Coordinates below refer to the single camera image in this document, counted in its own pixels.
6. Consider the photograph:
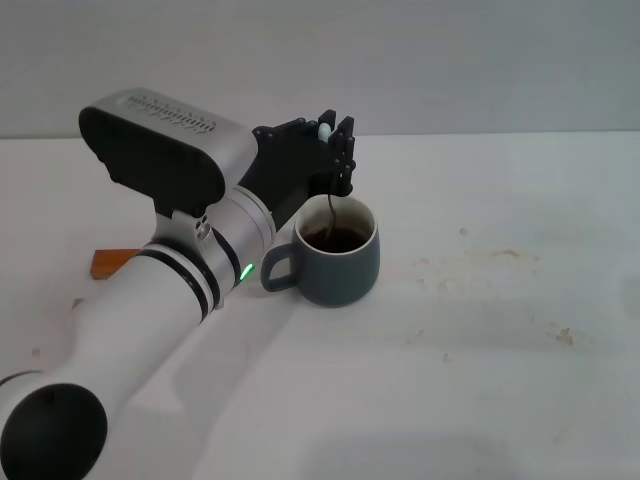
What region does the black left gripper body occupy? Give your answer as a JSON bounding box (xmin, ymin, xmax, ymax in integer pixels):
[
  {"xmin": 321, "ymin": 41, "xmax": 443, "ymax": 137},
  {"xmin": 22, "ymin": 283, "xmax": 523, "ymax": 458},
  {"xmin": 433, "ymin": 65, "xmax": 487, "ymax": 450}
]
[{"xmin": 238, "ymin": 137, "xmax": 336, "ymax": 229}]

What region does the spoon with white handle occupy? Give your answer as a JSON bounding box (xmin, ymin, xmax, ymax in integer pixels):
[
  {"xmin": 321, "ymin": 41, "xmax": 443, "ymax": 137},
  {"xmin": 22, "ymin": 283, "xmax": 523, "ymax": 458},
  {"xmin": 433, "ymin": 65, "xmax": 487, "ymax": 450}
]
[{"xmin": 318, "ymin": 122, "xmax": 338, "ymax": 242}]

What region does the grey ceramic mug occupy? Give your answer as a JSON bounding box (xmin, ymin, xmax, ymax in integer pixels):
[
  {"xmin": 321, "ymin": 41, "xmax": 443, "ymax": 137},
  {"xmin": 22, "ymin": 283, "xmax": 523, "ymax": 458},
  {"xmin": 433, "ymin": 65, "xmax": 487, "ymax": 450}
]
[{"xmin": 260, "ymin": 194, "xmax": 381, "ymax": 308}]

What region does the dark coffee liquid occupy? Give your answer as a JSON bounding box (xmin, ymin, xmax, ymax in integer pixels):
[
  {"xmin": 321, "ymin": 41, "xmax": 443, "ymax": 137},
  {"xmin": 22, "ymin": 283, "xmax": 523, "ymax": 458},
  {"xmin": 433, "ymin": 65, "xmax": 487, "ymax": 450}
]
[{"xmin": 299, "ymin": 225, "xmax": 369, "ymax": 254}]

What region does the reddish brown wooden block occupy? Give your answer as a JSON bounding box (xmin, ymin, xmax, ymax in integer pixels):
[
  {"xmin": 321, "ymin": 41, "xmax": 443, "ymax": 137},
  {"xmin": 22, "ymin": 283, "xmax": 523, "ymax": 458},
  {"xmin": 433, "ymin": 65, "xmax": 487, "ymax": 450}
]
[{"xmin": 89, "ymin": 248, "xmax": 135, "ymax": 281}]

